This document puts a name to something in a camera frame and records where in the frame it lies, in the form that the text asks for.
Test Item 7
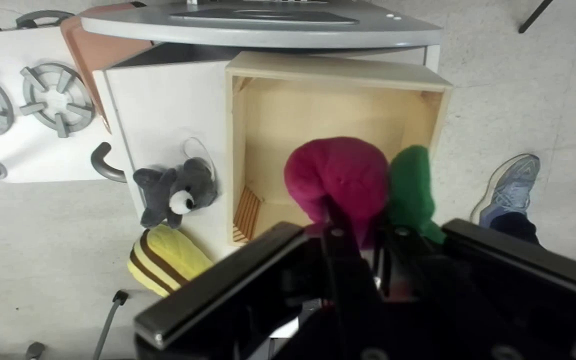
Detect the pink toy sink basin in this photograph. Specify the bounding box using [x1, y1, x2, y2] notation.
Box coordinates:
[61, 2, 152, 126]

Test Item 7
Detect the grey toy faucet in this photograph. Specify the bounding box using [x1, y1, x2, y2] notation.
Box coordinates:
[8, 11, 73, 31]

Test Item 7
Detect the pink plush toy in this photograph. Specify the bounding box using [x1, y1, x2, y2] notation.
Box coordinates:
[284, 137, 390, 248]

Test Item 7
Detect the white toy kitchen cabinet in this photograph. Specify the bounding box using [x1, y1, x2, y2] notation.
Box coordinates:
[83, 0, 443, 259]

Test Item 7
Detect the yellow striped plush toy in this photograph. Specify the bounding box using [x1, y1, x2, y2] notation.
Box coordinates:
[128, 224, 215, 298]

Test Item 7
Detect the wooden box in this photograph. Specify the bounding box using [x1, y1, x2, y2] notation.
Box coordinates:
[223, 52, 453, 242]

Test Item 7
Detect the green plush toy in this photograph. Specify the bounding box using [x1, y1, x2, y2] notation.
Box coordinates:
[387, 146, 446, 244]

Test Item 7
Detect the blue sneaker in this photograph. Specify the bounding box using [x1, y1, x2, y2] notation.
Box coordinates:
[471, 152, 541, 229]

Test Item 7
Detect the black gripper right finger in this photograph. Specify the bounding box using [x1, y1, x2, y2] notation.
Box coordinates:
[377, 224, 460, 315]

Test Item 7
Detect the grey raccoon plush toy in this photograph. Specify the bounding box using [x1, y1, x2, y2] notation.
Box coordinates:
[134, 156, 221, 229]

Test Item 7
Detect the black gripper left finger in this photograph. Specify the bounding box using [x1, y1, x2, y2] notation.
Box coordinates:
[321, 196, 383, 315]

